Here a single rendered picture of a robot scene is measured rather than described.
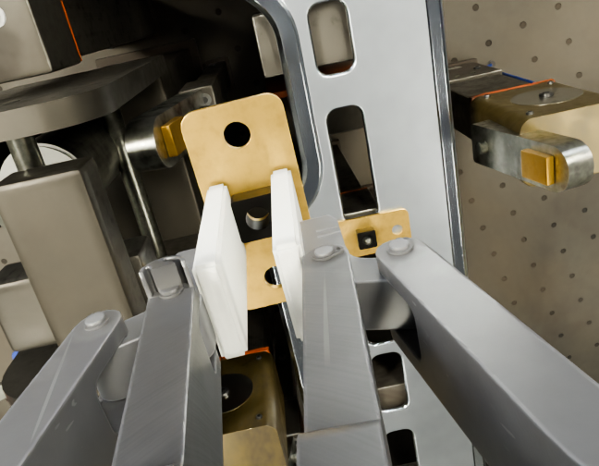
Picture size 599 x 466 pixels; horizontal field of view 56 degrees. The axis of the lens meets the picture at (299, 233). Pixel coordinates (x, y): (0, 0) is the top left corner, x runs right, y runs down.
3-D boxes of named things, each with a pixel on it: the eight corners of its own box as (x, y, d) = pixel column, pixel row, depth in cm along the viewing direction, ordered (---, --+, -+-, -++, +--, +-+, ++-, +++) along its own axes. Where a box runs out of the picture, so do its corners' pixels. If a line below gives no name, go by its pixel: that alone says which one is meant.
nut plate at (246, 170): (326, 288, 23) (330, 302, 22) (238, 309, 24) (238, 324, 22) (279, 89, 20) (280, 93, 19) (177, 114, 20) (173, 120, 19)
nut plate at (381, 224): (407, 206, 51) (410, 211, 50) (411, 244, 53) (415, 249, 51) (316, 226, 51) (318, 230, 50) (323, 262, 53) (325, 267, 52)
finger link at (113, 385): (213, 378, 14) (96, 408, 14) (221, 283, 18) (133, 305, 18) (195, 328, 13) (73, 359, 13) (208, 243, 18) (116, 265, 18)
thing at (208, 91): (235, 85, 75) (224, 130, 48) (213, 91, 75) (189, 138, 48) (227, 55, 74) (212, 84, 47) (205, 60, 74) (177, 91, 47)
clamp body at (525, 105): (496, 98, 79) (663, 164, 46) (413, 116, 79) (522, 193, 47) (493, 50, 76) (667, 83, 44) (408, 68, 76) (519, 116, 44)
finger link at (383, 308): (309, 300, 13) (433, 271, 13) (298, 220, 18) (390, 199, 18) (322, 351, 14) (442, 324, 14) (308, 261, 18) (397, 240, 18)
